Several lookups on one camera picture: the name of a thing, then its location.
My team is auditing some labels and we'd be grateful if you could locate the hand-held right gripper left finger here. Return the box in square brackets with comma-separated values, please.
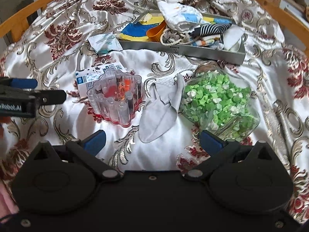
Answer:
[31, 130, 121, 181]

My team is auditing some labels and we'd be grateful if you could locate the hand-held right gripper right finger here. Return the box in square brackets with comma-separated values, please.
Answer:
[185, 130, 274, 182]

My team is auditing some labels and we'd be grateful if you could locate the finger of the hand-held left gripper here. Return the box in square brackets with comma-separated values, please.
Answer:
[0, 89, 67, 107]
[0, 77, 38, 90]

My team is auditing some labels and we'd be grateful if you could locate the grey tray box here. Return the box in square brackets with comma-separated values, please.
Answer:
[116, 10, 247, 66]

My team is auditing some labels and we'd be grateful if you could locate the orange plastic cup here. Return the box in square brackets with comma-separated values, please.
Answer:
[146, 20, 167, 44]

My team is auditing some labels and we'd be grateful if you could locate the white drawstring bag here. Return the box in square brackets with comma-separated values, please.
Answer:
[157, 1, 203, 46]

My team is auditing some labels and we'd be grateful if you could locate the person's left hand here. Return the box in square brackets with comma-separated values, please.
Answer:
[0, 116, 10, 139]

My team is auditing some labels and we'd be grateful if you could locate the blue white tissue pack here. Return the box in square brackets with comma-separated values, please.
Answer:
[75, 64, 128, 97]

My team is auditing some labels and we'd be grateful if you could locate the clear thread spool case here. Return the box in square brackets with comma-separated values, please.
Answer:
[86, 68, 142, 127]

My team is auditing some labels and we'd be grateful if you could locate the jar of green paper stars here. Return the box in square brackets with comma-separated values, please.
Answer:
[179, 61, 261, 142]

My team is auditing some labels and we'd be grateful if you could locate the grey cloth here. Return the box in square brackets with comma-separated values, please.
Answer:
[138, 74, 186, 143]

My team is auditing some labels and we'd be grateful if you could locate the white wet wipe packet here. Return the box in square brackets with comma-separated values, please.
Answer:
[87, 33, 123, 54]

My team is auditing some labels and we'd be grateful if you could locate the floral printed bedspread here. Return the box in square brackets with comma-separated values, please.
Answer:
[0, 0, 309, 225]

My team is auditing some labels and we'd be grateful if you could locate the white cloth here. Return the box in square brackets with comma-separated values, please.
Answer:
[223, 25, 245, 52]

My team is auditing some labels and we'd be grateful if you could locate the yellow blue cloth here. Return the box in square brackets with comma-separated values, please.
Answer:
[119, 13, 167, 41]

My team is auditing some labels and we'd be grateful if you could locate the black white striped sock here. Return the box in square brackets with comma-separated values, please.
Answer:
[193, 23, 233, 39]

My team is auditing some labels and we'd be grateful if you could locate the white ledge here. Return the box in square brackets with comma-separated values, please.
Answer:
[279, 0, 309, 37]

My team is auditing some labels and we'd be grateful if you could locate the wooden bed frame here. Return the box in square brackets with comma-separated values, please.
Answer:
[0, 0, 309, 45]

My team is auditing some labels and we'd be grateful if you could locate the thin black cable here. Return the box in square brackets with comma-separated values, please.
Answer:
[0, 213, 18, 223]

